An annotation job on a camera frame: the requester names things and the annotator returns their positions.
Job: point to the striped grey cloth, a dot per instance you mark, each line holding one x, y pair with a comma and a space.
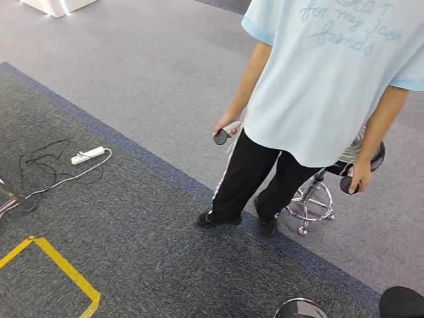
352, 151

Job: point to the black handheld controller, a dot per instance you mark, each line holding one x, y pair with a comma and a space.
346, 185

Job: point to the black round stool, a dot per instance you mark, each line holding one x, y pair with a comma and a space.
378, 158

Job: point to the grey handheld controller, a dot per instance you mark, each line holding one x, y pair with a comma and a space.
221, 137

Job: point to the person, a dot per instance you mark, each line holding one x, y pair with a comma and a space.
314, 87

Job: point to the white power strip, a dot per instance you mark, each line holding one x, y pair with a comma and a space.
87, 156

